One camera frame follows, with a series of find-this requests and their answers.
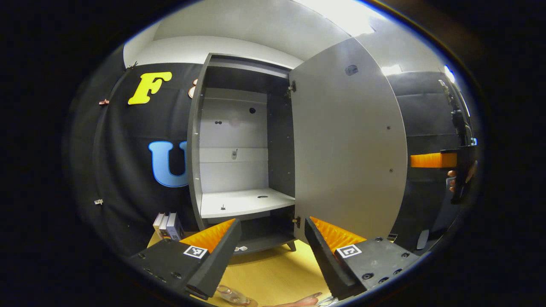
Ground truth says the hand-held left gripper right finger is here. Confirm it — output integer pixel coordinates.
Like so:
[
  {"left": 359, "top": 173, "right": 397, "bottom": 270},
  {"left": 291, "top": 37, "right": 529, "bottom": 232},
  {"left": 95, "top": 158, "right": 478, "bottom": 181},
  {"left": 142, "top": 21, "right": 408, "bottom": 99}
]
[{"left": 304, "top": 216, "right": 421, "bottom": 300}]

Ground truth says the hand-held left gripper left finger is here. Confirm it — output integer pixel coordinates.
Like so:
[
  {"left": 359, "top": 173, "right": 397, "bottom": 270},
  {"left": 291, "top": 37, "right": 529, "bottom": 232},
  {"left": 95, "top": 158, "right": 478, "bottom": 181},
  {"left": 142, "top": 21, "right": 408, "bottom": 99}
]
[{"left": 128, "top": 218, "right": 242, "bottom": 300}]

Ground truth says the clear glass bottle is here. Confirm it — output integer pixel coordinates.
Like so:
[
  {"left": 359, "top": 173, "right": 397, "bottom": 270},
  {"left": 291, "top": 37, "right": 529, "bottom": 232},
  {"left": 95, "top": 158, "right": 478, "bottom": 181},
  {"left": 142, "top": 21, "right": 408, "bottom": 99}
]
[{"left": 215, "top": 284, "right": 251, "bottom": 305}]

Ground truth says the dark grey cabinet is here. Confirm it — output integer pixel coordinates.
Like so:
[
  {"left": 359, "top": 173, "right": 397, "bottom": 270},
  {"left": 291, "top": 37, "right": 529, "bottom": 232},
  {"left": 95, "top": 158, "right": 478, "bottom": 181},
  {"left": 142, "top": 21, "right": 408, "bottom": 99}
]
[{"left": 186, "top": 52, "right": 299, "bottom": 255}]

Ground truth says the beige cabinet door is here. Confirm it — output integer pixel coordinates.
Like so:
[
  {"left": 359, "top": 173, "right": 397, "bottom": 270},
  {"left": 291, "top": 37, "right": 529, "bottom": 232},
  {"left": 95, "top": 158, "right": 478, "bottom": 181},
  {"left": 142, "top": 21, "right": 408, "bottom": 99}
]
[{"left": 289, "top": 38, "right": 409, "bottom": 243}]

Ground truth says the black backdrop cloth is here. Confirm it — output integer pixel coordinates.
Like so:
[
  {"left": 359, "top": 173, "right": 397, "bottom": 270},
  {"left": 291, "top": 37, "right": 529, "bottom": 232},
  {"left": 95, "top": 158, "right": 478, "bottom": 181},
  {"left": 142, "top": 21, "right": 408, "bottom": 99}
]
[{"left": 64, "top": 47, "right": 478, "bottom": 256}]

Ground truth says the long ceiling light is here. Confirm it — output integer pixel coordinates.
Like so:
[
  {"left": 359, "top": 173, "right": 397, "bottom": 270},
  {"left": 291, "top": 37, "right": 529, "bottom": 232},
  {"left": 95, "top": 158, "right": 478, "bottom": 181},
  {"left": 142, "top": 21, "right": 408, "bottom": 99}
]
[{"left": 294, "top": 0, "right": 386, "bottom": 37}]

